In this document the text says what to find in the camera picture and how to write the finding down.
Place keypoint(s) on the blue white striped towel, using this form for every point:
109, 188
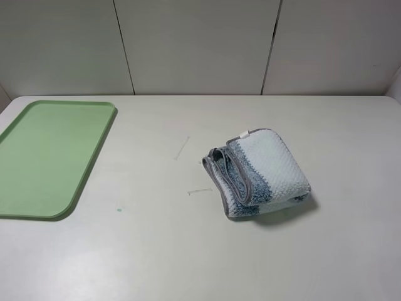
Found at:
256, 174

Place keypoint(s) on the white plastic tie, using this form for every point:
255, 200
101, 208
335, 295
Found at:
199, 191
181, 148

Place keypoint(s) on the white plastic tie upper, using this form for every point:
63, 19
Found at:
181, 148

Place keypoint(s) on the green plastic tray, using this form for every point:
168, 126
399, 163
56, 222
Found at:
47, 153

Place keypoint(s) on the white plastic tie lower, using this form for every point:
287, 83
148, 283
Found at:
199, 191

